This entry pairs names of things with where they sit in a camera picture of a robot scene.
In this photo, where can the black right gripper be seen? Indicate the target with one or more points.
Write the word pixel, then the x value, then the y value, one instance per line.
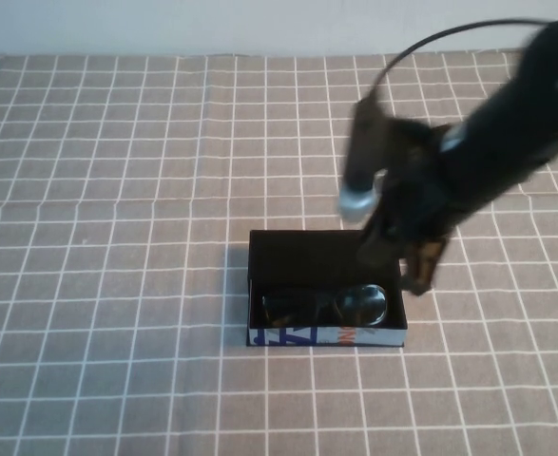
pixel 416 185

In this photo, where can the black framed glasses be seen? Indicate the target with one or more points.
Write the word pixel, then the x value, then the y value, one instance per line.
pixel 359 306

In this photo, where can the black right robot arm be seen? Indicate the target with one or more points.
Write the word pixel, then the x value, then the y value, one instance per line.
pixel 511 119

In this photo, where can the black printed glasses case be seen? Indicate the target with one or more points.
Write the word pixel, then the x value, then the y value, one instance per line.
pixel 307 266

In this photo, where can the grey white-checked tablecloth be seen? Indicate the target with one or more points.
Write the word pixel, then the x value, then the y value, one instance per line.
pixel 117 237

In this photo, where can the wrist camera with silver lens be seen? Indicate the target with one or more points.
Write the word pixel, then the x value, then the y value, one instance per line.
pixel 361 157

